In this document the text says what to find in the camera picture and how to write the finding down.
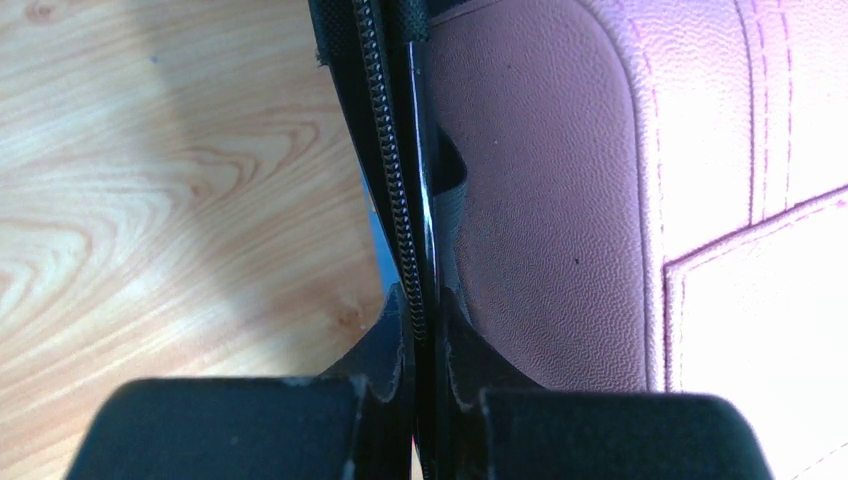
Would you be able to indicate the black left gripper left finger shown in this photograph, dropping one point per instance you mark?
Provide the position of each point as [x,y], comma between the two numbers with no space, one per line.
[353,421]

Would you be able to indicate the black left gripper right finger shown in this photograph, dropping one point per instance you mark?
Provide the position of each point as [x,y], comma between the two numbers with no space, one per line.
[494,422]

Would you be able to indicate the blue fish-print suitcase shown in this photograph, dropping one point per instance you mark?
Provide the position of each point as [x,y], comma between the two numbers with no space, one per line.
[376,52]

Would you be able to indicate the pink leather toiletry bag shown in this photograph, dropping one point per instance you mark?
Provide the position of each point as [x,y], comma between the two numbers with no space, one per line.
[657,201]

